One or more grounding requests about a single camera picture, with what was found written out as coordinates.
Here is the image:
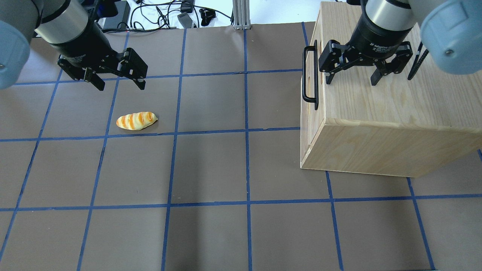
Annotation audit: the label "black box on floor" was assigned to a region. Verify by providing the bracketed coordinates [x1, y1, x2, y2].
[103, 0, 130, 31]

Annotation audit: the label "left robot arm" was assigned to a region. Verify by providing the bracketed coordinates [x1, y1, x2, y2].
[0, 0, 148, 91]

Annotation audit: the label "toy bread loaf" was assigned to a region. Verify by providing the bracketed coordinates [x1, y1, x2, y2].
[116, 111, 158, 131]

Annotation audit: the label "black drawer handle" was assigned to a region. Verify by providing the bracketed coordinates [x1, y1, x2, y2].
[301, 40, 320, 111]

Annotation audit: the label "black power adapter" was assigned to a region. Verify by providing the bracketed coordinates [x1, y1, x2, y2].
[177, 12, 197, 29]

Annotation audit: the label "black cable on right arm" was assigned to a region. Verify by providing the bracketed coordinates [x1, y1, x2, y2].
[408, 41, 430, 81]

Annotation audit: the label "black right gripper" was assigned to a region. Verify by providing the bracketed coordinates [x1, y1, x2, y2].
[319, 13, 413, 86]

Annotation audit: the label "black cables on floor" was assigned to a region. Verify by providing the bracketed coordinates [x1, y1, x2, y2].
[128, 0, 234, 30]

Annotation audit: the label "wooden drawer cabinet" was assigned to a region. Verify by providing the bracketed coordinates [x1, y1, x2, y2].
[300, 2, 482, 177]

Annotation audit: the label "aluminium frame post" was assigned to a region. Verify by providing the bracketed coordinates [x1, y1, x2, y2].
[232, 0, 252, 30]

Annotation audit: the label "wooden drawer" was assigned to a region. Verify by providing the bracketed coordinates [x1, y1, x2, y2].
[300, 12, 324, 153]

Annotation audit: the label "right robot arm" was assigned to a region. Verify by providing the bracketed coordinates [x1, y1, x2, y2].
[318, 0, 482, 86]

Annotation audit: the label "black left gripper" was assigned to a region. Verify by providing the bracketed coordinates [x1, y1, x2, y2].
[48, 14, 148, 91]

